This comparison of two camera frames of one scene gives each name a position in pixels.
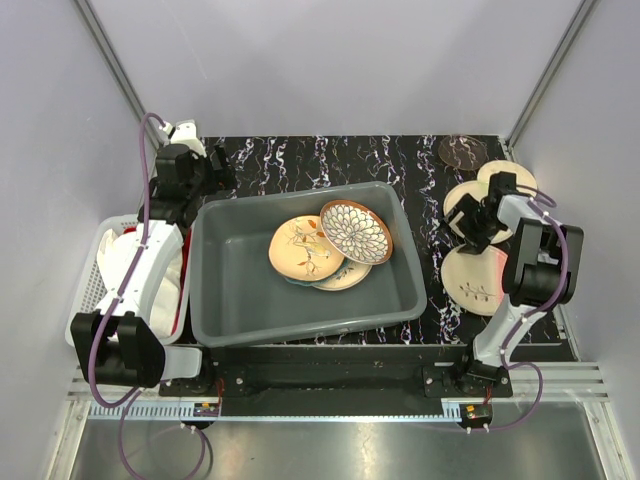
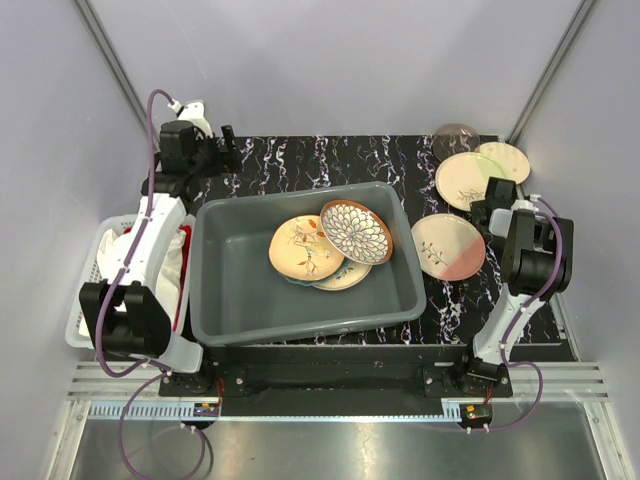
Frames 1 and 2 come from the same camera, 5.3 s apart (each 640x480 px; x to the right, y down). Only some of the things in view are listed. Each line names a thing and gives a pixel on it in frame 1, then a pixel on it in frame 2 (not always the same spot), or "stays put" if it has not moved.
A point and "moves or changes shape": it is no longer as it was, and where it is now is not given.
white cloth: x=112 y=248 stays put
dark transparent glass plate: x=463 y=152 → x=455 y=138
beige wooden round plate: x=524 y=179 → x=513 y=161
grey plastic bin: x=235 y=296 stays put
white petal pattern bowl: x=356 y=231 stays put
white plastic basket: x=89 y=296 stays put
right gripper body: x=488 y=225 stays put
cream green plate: x=477 y=188 moves or changes shape
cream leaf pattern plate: x=299 y=249 stays put
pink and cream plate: x=473 y=282 → x=448 y=247
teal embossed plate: x=307 y=283 stays put
